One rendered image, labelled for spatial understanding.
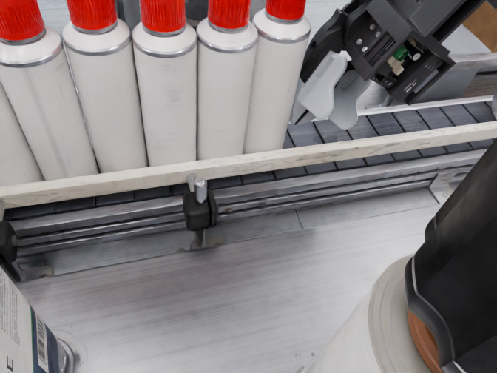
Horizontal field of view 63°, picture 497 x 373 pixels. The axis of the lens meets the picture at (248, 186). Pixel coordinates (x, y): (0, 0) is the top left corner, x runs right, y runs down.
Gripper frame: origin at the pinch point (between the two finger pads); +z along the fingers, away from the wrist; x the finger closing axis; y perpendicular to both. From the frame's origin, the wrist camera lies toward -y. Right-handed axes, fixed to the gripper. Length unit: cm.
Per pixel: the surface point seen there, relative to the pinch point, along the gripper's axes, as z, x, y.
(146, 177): 10.5, -13.9, 4.8
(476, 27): -16.9, 39.9, -21.9
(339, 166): 2.4, 6.7, 4.4
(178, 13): -4.7, -18.0, 2.3
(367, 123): -1.0, 12.7, -2.0
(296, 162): 3.3, 0.3, 4.8
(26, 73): 3.8, -26.1, 3.5
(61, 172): 13.5, -20.8, 3.5
